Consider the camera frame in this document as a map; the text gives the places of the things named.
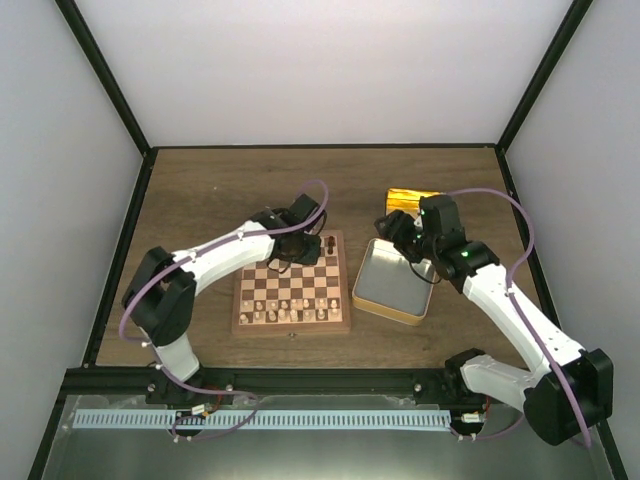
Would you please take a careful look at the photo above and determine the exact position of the light blue slotted cable duct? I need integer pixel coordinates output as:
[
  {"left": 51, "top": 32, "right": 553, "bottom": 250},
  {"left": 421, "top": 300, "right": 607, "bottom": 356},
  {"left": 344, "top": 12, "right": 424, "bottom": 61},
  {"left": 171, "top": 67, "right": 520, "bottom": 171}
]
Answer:
[{"left": 72, "top": 409, "right": 451, "bottom": 432}]

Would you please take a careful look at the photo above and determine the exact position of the black enclosure frame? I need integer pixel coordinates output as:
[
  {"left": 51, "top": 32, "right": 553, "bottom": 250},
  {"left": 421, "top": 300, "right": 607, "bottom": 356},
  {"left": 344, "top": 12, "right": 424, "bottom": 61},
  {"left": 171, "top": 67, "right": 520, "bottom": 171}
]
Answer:
[{"left": 27, "top": 0, "right": 629, "bottom": 480}]

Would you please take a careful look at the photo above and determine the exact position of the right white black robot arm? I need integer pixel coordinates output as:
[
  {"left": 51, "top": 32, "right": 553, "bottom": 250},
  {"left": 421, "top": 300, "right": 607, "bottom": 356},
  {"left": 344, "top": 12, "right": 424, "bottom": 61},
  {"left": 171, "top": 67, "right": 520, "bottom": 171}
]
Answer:
[{"left": 374, "top": 193, "right": 614, "bottom": 446}]

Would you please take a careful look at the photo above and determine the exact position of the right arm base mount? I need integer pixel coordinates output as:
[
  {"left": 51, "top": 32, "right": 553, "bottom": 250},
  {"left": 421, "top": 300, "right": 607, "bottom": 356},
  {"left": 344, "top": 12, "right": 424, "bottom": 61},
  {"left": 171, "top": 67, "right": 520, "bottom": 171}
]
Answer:
[{"left": 411, "top": 368, "right": 487, "bottom": 408}]

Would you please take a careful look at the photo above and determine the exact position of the wooden chess board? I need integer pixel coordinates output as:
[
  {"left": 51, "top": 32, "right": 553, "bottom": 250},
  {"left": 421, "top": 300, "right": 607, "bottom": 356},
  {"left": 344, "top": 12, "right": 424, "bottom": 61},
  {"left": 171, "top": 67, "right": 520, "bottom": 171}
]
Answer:
[{"left": 231, "top": 230, "right": 351, "bottom": 337}]

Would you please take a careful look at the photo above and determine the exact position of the gold tin box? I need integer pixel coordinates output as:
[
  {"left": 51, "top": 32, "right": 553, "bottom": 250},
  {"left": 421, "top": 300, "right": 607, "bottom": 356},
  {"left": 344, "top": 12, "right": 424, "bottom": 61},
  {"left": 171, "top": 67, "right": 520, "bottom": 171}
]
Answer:
[{"left": 351, "top": 239, "right": 436, "bottom": 327}]

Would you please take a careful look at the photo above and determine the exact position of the row of white chess pieces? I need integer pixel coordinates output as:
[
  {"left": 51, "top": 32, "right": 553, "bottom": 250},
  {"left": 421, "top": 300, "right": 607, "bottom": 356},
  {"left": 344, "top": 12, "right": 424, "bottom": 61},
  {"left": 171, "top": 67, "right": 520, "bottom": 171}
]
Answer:
[{"left": 237, "top": 298, "right": 346, "bottom": 325}]

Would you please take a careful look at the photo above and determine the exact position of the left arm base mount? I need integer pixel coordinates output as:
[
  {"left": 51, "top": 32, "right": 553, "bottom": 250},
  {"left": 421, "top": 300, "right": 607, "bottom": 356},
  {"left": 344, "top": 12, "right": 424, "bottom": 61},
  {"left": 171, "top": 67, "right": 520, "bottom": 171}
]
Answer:
[{"left": 144, "top": 367, "right": 236, "bottom": 406}]

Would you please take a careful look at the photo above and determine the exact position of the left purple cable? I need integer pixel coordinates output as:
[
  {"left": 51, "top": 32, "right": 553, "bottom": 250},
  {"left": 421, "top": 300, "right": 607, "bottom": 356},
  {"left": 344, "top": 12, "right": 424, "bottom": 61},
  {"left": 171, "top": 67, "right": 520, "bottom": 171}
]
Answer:
[{"left": 119, "top": 179, "right": 330, "bottom": 396}]

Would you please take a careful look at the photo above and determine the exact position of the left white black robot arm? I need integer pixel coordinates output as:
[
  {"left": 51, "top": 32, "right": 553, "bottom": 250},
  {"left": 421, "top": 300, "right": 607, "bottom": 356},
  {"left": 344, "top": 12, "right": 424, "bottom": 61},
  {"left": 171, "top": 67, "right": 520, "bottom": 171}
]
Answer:
[{"left": 119, "top": 194, "right": 328, "bottom": 404}]

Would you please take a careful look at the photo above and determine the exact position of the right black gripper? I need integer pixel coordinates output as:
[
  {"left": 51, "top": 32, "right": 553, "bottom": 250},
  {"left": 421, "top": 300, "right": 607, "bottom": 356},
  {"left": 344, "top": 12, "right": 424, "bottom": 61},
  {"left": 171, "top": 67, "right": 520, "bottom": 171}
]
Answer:
[{"left": 376, "top": 210, "right": 440, "bottom": 264}]

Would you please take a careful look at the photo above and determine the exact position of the gold tin lid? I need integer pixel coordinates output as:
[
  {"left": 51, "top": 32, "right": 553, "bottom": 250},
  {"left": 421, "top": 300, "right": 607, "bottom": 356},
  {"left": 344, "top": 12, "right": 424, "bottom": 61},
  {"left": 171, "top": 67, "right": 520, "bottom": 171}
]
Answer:
[{"left": 385, "top": 188, "right": 441, "bottom": 218}]

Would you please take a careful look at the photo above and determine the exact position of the black aluminium front rail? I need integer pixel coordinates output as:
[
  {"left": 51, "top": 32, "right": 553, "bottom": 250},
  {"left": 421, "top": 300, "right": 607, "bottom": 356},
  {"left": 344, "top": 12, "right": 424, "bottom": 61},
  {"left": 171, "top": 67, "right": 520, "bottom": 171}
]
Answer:
[{"left": 58, "top": 366, "right": 478, "bottom": 405}]

